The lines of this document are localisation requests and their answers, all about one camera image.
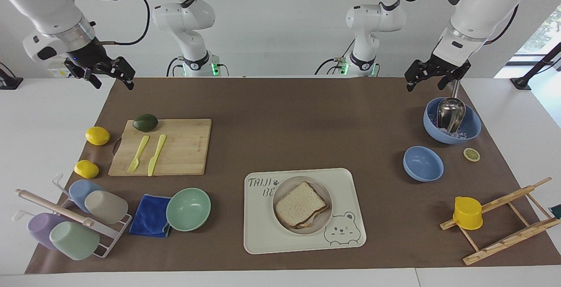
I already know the yellow plastic fork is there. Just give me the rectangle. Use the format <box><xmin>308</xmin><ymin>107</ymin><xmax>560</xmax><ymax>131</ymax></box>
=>
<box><xmin>127</xmin><ymin>135</ymin><xmax>150</xmax><ymax>174</ymax></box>

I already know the yellow lemon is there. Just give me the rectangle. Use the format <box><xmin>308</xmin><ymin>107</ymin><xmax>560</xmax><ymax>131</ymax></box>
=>
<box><xmin>85</xmin><ymin>126</ymin><xmax>111</xmax><ymax>146</ymax></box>
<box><xmin>74</xmin><ymin>159</ymin><xmax>100</xmax><ymax>179</ymax></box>

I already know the beige cup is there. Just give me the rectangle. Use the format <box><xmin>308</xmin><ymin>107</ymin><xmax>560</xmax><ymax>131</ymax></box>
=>
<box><xmin>84</xmin><ymin>190</ymin><xmax>129</xmax><ymax>225</ymax></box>

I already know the blue cloth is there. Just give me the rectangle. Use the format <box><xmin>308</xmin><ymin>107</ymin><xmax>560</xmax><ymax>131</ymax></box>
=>
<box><xmin>128</xmin><ymin>194</ymin><xmax>172</xmax><ymax>238</ymax></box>

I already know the cream tray with bear print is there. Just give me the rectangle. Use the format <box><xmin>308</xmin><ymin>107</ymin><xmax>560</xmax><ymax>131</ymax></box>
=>
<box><xmin>243</xmin><ymin>168</ymin><xmax>367</xmax><ymax>255</ymax></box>

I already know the wooden folding rack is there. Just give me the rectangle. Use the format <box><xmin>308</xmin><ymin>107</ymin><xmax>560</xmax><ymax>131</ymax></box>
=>
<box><xmin>440</xmin><ymin>177</ymin><xmax>561</xmax><ymax>266</ymax></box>

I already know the black stand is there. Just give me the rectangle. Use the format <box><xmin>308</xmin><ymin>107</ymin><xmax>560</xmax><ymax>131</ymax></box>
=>
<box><xmin>510</xmin><ymin>42</ymin><xmax>561</xmax><ymax>91</ymax></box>
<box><xmin>0</xmin><ymin>61</ymin><xmax>24</xmax><ymax>91</ymax></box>

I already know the beige round plate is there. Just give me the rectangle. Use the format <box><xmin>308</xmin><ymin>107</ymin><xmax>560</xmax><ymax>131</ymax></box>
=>
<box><xmin>272</xmin><ymin>176</ymin><xmax>334</xmax><ymax>236</ymax></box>

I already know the window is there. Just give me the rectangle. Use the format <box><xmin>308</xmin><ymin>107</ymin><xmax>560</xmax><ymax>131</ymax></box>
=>
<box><xmin>515</xmin><ymin>4</ymin><xmax>561</xmax><ymax>56</ymax></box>

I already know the sandwich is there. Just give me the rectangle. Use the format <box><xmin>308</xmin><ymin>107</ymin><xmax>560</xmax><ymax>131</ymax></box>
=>
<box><xmin>275</xmin><ymin>181</ymin><xmax>329</xmax><ymax>229</ymax></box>

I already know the green cup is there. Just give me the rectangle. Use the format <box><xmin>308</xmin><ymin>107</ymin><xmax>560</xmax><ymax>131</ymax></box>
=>
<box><xmin>49</xmin><ymin>221</ymin><xmax>101</xmax><ymax>261</ymax></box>

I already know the white bread slice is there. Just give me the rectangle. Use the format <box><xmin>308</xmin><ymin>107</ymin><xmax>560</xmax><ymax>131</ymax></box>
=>
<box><xmin>289</xmin><ymin>203</ymin><xmax>330</xmax><ymax>230</ymax></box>

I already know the blue cup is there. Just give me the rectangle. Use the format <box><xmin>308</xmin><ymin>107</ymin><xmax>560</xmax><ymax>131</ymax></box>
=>
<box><xmin>68</xmin><ymin>179</ymin><xmax>105</xmax><ymax>213</ymax></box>

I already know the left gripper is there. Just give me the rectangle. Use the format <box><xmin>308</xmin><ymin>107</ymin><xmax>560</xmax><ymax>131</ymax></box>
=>
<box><xmin>404</xmin><ymin>54</ymin><xmax>472</xmax><ymax>92</ymax></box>

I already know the bamboo cutting board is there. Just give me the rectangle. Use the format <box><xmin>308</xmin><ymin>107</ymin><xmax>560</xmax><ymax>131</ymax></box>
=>
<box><xmin>108</xmin><ymin>118</ymin><xmax>213</xmax><ymax>177</ymax></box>

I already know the white wire cup rack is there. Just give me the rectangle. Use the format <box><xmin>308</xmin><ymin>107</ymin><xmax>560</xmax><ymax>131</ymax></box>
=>
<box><xmin>12</xmin><ymin>173</ymin><xmax>133</xmax><ymax>259</ymax></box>

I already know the metal scoop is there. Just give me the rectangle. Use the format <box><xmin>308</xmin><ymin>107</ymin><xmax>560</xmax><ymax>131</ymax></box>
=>
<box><xmin>437</xmin><ymin>79</ymin><xmax>467</xmax><ymax>134</ymax></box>

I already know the purple cup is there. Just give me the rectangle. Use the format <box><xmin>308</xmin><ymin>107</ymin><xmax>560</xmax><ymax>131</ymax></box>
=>
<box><xmin>27</xmin><ymin>213</ymin><xmax>71</xmax><ymax>250</ymax></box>

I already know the large blue bowl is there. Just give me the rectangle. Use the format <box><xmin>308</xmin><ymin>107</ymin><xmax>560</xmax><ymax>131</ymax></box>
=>
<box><xmin>423</xmin><ymin>97</ymin><xmax>482</xmax><ymax>145</ymax></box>

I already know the small blue bowl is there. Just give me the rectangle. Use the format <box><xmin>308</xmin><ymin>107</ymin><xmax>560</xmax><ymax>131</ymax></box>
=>
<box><xmin>403</xmin><ymin>145</ymin><xmax>444</xmax><ymax>183</ymax></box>

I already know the green bowl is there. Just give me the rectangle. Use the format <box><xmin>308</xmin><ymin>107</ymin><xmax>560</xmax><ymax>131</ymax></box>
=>
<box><xmin>166</xmin><ymin>188</ymin><xmax>212</xmax><ymax>232</ymax></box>

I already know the yellow cup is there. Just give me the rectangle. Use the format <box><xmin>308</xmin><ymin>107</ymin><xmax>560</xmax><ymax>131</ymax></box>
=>
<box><xmin>452</xmin><ymin>196</ymin><xmax>484</xmax><ymax>231</ymax></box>

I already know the yellow plastic knife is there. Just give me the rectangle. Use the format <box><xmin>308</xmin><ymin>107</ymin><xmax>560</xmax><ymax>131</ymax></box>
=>
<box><xmin>147</xmin><ymin>134</ymin><xmax>167</xmax><ymax>177</ymax></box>

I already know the clear ice cube heap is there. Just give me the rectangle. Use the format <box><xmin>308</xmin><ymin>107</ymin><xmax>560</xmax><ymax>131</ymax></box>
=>
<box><xmin>429</xmin><ymin>112</ymin><xmax>469</xmax><ymax>141</ymax></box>

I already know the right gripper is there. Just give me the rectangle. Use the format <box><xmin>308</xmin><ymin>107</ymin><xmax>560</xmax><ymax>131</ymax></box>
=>
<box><xmin>64</xmin><ymin>40</ymin><xmax>136</xmax><ymax>91</ymax></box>

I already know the green avocado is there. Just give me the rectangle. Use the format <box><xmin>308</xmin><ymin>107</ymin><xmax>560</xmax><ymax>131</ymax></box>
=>
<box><xmin>132</xmin><ymin>113</ymin><xmax>159</xmax><ymax>133</ymax></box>

